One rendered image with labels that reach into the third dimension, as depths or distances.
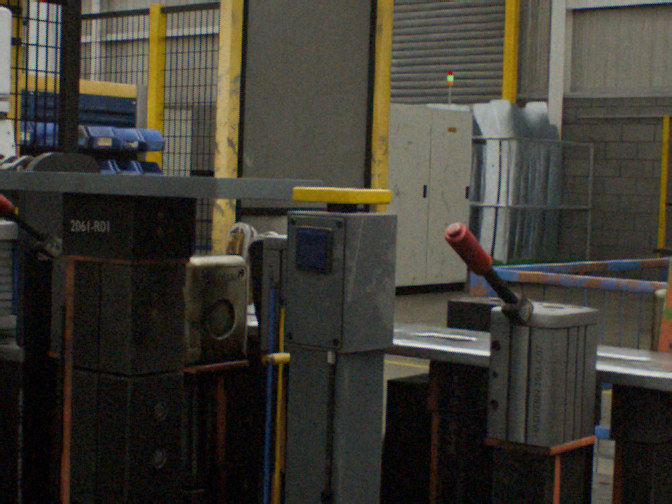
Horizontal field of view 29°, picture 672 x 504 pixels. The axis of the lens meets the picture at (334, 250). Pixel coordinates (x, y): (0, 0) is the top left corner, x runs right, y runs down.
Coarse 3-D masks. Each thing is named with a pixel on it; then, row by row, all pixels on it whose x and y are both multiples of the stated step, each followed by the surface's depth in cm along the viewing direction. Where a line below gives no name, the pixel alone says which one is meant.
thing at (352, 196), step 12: (300, 192) 106; (312, 192) 106; (324, 192) 105; (336, 192) 104; (348, 192) 103; (360, 192) 104; (372, 192) 106; (384, 192) 107; (336, 204) 106; (348, 204) 106; (384, 204) 107
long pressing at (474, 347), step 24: (408, 336) 141; (432, 336) 144; (456, 336) 143; (480, 336) 143; (432, 360) 131; (456, 360) 129; (480, 360) 128; (600, 360) 126; (624, 360) 126; (648, 360) 128; (624, 384) 118; (648, 384) 117
